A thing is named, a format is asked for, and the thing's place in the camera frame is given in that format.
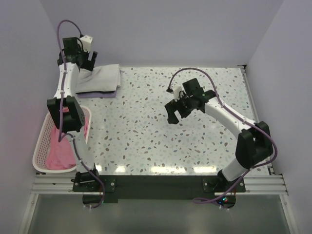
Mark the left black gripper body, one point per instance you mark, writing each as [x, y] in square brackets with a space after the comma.
[87, 64]

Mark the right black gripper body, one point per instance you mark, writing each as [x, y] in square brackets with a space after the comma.
[185, 106]

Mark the white t shirt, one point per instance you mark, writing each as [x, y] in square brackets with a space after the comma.
[101, 75]

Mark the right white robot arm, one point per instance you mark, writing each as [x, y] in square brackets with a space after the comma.
[253, 145]

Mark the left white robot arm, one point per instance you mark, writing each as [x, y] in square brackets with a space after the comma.
[69, 117]

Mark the folded black t shirt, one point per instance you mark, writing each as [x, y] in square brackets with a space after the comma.
[107, 92]

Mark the folded lavender t shirt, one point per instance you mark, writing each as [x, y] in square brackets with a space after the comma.
[92, 91]

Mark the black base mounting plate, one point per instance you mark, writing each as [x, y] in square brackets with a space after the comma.
[113, 188]

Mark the white plastic laundry basket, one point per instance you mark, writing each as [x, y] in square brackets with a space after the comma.
[43, 145]

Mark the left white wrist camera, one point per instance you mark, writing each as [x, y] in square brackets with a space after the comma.
[86, 42]

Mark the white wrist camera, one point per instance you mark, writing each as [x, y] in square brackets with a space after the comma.
[176, 91]
[86, 42]

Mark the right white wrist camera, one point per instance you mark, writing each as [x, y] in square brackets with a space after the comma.
[176, 91]

